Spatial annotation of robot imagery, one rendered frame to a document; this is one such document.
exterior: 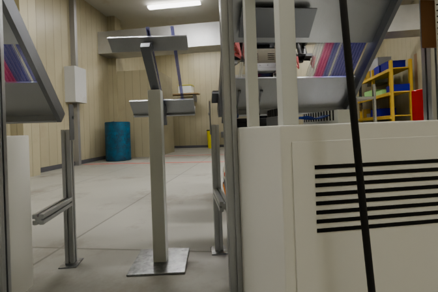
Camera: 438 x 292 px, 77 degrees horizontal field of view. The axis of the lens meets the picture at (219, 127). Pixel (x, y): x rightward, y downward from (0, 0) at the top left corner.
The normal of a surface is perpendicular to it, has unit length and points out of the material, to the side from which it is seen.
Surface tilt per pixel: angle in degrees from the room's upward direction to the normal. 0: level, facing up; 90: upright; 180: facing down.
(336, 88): 133
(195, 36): 90
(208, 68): 90
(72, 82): 90
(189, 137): 90
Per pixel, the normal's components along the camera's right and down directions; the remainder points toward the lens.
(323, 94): 0.11, 0.68
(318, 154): 0.11, -0.01
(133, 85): -0.14, 0.00
